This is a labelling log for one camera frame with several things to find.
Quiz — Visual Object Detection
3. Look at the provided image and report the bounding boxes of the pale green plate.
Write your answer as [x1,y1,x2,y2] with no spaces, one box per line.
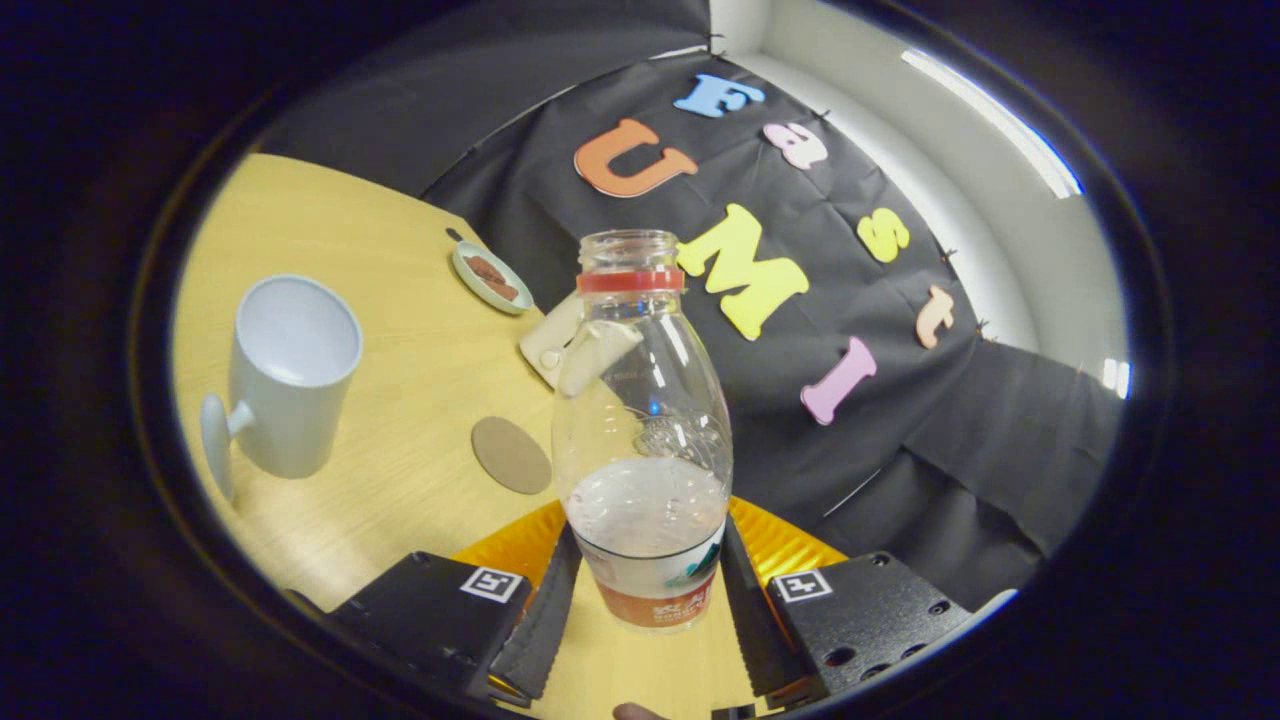
[452,240,535,317]

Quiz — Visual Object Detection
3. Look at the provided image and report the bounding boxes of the brown round coaster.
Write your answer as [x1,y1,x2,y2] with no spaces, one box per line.
[471,416,553,496]

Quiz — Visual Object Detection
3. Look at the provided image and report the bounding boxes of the cream toaster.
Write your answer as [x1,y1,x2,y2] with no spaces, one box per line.
[519,290,646,399]

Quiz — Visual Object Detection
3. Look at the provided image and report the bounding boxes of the white cup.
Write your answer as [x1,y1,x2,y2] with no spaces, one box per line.
[200,275,364,501]

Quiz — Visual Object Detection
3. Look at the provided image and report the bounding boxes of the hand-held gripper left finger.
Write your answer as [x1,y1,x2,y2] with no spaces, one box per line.
[320,498,583,709]

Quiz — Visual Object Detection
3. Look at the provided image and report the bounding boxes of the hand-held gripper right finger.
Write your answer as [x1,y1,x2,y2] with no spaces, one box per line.
[718,497,976,706]

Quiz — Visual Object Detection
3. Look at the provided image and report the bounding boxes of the clear plastic juice bottle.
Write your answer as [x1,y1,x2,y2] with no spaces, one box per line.
[551,229,734,633]

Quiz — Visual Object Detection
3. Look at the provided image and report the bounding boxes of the wooden table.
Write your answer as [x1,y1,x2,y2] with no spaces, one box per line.
[170,152,781,719]

